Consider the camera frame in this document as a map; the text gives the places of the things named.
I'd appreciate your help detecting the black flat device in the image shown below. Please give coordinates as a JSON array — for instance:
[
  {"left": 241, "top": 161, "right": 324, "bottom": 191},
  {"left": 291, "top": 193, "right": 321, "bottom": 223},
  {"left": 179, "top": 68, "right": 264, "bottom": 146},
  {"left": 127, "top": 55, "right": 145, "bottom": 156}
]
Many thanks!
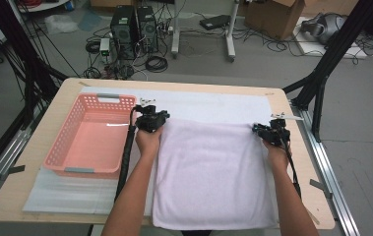
[{"left": 199, "top": 14, "right": 231, "bottom": 31}]

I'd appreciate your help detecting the white metal stand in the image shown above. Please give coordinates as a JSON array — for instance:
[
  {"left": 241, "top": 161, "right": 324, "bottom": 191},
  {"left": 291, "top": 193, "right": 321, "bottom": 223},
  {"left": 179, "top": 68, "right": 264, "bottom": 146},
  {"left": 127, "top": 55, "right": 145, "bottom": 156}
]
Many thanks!
[{"left": 170, "top": 0, "right": 241, "bottom": 63}]

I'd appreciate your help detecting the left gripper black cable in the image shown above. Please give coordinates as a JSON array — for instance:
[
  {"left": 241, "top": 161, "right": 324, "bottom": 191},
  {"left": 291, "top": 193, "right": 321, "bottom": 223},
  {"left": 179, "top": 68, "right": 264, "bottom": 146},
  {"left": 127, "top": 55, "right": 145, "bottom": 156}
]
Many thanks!
[{"left": 114, "top": 105, "right": 143, "bottom": 203}]

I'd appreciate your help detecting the white flat board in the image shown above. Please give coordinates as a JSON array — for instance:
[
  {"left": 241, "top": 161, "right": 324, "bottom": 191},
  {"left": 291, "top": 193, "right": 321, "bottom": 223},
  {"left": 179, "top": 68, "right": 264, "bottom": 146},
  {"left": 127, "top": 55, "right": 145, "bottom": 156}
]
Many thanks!
[{"left": 292, "top": 16, "right": 369, "bottom": 60}]

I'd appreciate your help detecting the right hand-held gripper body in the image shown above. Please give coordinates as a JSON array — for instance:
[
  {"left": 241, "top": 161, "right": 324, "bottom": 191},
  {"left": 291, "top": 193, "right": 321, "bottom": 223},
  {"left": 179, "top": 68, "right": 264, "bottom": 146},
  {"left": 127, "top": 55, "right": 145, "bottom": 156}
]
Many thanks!
[{"left": 260, "top": 112, "right": 305, "bottom": 148}]

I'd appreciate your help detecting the black frame stand with cables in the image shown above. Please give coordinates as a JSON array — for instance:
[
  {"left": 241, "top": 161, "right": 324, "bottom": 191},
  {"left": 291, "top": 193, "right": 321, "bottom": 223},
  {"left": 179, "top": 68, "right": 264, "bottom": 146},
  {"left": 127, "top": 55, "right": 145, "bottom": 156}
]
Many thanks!
[{"left": 0, "top": 0, "right": 70, "bottom": 131}]

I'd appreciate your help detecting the black computer tower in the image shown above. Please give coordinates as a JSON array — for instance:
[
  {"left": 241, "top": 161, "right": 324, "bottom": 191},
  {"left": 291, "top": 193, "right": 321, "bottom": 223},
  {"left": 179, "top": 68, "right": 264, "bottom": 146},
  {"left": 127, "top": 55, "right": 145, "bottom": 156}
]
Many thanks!
[
  {"left": 136, "top": 5, "right": 159, "bottom": 55},
  {"left": 109, "top": 4, "right": 139, "bottom": 61}
]

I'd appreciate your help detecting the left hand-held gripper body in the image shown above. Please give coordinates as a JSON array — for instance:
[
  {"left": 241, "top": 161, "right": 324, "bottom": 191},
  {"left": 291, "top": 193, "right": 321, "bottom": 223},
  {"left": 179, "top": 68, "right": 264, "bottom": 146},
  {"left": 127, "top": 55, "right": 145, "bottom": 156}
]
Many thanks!
[{"left": 135, "top": 97, "right": 166, "bottom": 134}]

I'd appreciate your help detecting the grey metal bracket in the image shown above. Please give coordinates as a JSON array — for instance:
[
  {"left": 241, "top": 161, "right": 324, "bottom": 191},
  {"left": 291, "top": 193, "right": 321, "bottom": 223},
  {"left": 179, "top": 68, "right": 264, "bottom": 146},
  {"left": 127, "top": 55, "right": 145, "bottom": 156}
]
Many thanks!
[
  {"left": 0, "top": 164, "right": 27, "bottom": 181},
  {"left": 309, "top": 178, "right": 335, "bottom": 200}
]

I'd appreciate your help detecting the coil of black cable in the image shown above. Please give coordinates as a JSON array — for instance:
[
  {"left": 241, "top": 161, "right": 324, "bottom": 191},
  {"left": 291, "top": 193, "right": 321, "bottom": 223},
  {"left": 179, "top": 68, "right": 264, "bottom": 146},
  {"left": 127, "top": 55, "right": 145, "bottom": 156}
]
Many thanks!
[{"left": 145, "top": 55, "right": 169, "bottom": 74}]

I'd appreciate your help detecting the large cardboard box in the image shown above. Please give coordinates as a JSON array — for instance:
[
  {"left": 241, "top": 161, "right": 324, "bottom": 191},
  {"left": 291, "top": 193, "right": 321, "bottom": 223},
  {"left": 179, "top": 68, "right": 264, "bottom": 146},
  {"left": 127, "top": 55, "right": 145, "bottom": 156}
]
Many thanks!
[{"left": 243, "top": 0, "right": 306, "bottom": 41}]

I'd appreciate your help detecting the person's left hand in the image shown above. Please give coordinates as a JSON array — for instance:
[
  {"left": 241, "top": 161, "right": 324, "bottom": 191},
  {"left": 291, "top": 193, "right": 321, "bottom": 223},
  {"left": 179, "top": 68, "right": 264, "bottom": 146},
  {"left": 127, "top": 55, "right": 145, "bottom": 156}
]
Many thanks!
[{"left": 135, "top": 127, "right": 164, "bottom": 158}]

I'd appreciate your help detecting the white plastic bag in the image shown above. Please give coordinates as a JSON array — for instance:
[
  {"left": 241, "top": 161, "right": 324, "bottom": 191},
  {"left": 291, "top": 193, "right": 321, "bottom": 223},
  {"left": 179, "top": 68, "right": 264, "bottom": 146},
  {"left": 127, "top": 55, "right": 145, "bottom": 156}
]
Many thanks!
[{"left": 44, "top": 13, "right": 80, "bottom": 35}]

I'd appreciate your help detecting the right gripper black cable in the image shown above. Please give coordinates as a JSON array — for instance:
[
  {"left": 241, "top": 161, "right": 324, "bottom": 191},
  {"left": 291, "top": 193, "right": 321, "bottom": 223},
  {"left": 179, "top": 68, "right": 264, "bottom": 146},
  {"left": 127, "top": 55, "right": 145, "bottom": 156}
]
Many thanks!
[{"left": 280, "top": 137, "right": 303, "bottom": 200}]

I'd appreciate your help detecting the aluminium rail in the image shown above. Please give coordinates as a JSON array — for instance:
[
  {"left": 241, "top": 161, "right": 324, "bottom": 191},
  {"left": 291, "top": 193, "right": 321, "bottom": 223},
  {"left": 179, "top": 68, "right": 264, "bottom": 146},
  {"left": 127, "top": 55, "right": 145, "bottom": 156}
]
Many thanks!
[
  {"left": 0, "top": 127, "right": 34, "bottom": 215},
  {"left": 290, "top": 104, "right": 360, "bottom": 236}
]

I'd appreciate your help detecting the person's right hand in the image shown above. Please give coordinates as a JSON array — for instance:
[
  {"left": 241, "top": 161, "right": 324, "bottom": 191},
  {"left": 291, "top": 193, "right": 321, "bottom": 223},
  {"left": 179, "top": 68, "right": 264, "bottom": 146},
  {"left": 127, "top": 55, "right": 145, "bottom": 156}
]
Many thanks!
[{"left": 262, "top": 140, "right": 293, "bottom": 170}]

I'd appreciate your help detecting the grey headset device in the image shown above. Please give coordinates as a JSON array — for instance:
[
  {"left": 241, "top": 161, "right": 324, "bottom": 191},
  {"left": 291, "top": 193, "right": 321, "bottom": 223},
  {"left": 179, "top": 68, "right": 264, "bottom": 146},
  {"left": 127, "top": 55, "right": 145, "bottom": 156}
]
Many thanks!
[{"left": 300, "top": 12, "right": 347, "bottom": 45}]

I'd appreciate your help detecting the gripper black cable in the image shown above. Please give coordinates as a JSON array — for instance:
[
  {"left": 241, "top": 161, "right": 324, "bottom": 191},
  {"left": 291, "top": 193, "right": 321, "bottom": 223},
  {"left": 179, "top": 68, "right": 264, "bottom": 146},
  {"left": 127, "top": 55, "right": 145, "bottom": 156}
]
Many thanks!
[
  {"left": 280, "top": 137, "right": 303, "bottom": 200},
  {"left": 114, "top": 105, "right": 143, "bottom": 203}
]

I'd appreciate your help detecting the white grid mat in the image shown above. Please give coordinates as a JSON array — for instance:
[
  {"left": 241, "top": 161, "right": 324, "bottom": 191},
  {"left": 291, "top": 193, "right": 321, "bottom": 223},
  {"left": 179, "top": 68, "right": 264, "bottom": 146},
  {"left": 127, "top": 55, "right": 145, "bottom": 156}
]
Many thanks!
[{"left": 22, "top": 86, "right": 296, "bottom": 221}]

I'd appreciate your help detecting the white cat-print pillowcase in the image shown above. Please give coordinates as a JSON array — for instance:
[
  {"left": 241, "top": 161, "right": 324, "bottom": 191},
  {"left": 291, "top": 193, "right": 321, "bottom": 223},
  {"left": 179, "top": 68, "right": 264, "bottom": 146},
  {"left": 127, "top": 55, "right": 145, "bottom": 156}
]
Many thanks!
[{"left": 152, "top": 117, "right": 279, "bottom": 231}]

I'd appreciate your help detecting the small white box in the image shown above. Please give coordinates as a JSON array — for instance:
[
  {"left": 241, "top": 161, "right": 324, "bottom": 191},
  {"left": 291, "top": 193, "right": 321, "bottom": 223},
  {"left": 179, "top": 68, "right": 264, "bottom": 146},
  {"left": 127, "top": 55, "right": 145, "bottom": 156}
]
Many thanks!
[{"left": 98, "top": 37, "right": 111, "bottom": 57}]

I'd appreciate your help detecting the white round table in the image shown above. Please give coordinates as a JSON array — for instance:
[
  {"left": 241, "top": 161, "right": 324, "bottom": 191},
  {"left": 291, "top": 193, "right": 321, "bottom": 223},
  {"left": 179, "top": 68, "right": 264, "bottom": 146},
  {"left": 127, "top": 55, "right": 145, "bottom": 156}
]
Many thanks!
[{"left": 16, "top": 0, "right": 71, "bottom": 14}]

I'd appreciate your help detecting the pink plastic basket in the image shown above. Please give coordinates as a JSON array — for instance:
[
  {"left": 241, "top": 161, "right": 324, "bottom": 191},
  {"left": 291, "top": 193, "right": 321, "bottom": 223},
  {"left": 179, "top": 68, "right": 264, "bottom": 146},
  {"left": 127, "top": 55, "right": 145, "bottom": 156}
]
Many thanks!
[{"left": 43, "top": 92, "right": 139, "bottom": 180}]

